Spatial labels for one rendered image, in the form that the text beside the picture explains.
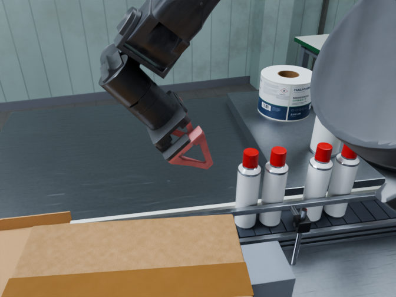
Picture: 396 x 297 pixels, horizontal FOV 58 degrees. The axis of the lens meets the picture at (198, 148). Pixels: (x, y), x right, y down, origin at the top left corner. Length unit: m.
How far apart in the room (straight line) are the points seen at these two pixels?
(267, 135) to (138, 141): 0.46
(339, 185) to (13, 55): 3.18
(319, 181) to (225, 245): 0.39
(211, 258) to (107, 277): 0.14
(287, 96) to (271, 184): 0.56
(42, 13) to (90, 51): 0.50
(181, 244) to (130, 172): 0.67
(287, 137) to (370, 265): 0.51
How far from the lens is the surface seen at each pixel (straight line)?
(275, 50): 3.85
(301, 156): 1.17
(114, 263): 0.51
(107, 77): 0.51
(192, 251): 0.51
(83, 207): 1.06
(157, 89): 0.53
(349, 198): 0.91
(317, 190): 0.87
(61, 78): 3.69
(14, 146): 1.43
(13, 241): 1.02
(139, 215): 0.87
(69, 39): 3.57
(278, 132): 1.28
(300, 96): 1.34
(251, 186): 0.80
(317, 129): 1.16
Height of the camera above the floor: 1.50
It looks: 32 degrees down
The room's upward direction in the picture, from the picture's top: straight up
